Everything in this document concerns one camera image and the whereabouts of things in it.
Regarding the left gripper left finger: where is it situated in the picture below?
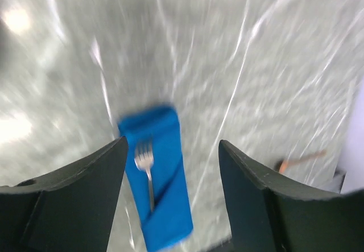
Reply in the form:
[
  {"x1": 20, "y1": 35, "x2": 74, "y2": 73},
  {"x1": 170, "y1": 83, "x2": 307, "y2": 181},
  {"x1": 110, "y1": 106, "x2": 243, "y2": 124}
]
[{"x1": 1, "y1": 138, "x2": 128, "y2": 251}]

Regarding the metal fork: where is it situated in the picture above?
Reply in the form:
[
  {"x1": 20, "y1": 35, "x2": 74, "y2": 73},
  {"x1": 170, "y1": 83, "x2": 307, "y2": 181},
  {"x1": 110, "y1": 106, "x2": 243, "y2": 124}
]
[{"x1": 134, "y1": 139, "x2": 155, "y2": 212}]

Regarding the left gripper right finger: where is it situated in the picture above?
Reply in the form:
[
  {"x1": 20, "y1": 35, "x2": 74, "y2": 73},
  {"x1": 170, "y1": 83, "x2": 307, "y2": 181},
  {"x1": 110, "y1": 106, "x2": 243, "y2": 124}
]
[{"x1": 218, "y1": 140, "x2": 363, "y2": 251}]

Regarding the blue cloth napkin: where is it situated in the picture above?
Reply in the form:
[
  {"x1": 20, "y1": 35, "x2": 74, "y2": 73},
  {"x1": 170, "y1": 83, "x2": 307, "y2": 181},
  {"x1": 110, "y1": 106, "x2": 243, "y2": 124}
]
[{"x1": 118, "y1": 104, "x2": 193, "y2": 251}]

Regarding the wooden spoon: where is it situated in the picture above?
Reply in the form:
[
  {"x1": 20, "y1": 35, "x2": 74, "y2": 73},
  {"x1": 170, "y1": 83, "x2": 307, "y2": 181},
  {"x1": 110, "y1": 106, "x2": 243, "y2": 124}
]
[{"x1": 274, "y1": 150, "x2": 326, "y2": 174}]

